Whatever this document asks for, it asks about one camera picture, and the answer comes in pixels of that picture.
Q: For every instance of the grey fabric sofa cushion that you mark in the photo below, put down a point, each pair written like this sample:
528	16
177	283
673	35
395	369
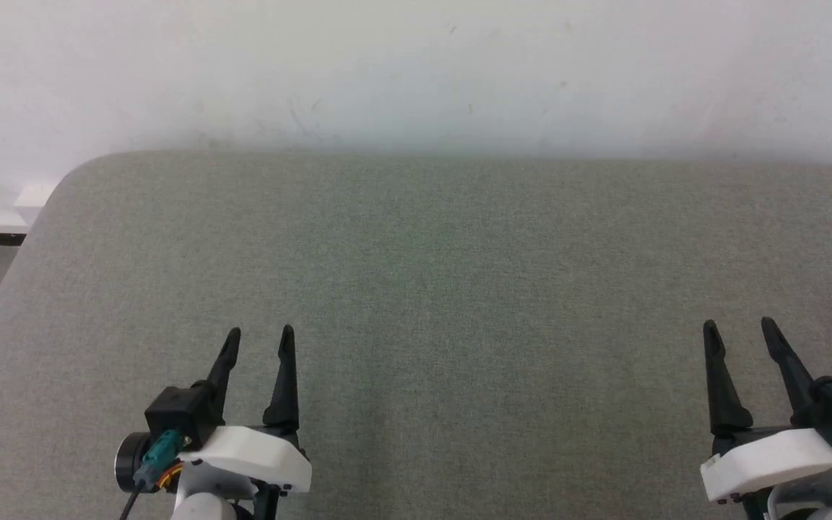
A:
459	303

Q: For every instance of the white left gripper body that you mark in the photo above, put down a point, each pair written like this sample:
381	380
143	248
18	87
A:
257	455

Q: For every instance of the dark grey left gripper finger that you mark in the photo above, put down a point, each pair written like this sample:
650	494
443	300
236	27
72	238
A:
284	383
227	361

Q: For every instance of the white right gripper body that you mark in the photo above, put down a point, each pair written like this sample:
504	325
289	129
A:
777	458

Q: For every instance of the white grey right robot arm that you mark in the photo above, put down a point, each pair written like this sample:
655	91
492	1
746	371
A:
813	498

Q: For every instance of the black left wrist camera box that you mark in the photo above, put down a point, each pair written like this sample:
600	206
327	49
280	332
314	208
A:
178	415

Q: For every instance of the black round left gripper motor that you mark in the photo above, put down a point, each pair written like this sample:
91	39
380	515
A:
131	462

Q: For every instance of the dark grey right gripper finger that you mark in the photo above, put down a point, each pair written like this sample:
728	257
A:
723	390
791	368

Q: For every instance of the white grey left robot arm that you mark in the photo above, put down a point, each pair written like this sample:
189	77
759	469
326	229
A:
206	498

